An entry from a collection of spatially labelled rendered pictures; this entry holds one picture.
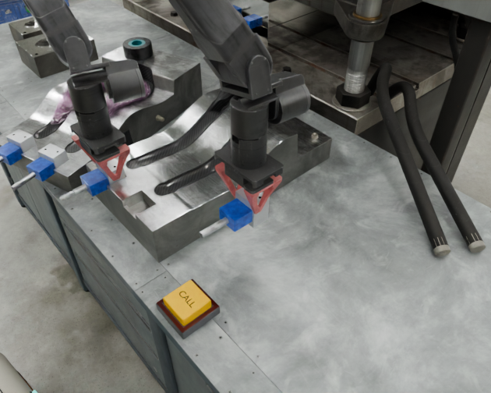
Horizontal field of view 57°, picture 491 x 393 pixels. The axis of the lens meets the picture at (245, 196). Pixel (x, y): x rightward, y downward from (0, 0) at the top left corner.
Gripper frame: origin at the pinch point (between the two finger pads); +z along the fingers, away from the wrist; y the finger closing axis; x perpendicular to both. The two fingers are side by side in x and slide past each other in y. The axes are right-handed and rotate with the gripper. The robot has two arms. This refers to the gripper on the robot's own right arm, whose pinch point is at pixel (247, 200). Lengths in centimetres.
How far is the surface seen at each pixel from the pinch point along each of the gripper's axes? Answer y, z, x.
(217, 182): 13.8, 6.6, -3.8
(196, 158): 22.9, 6.5, -5.2
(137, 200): 21.0, 8.3, 10.7
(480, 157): 20, 91, -184
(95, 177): 28.9, 4.8, 15.1
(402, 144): -3.8, 5.3, -42.7
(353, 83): 24, 7, -60
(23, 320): 82, 95, 38
